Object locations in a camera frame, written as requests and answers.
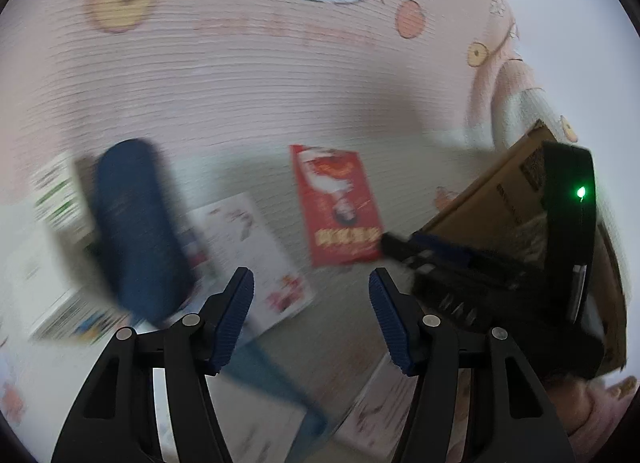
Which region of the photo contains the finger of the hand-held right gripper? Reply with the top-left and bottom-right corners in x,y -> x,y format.
381,232 -> 478,269

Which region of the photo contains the blue transparent pouch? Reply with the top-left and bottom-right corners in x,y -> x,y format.
220,338 -> 328,444

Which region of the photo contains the person's right forearm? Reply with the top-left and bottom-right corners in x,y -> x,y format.
542,368 -> 640,451

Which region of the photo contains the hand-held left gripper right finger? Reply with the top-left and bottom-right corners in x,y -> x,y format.
369,267 -> 576,463

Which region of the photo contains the white card with red flowers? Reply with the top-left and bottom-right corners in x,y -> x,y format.
185,192 -> 316,331

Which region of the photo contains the small white green box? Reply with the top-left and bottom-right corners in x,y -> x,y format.
32,153 -> 96,246

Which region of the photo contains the white carton with cartoon print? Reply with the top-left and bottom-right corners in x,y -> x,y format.
27,263 -> 133,344

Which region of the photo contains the red printed booklet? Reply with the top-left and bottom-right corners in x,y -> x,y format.
290,144 -> 386,268

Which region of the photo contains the pink cartoon printed blanket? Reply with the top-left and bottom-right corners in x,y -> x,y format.
0,0 -> 636,463

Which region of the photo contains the blue denim pencil case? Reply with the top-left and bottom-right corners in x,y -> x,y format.
92,138 -> 198,326

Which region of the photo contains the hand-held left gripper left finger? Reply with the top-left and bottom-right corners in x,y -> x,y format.
50,267 -> 256,463

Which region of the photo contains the brown cardboard box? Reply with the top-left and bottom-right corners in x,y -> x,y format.
417,119 -> 628,374

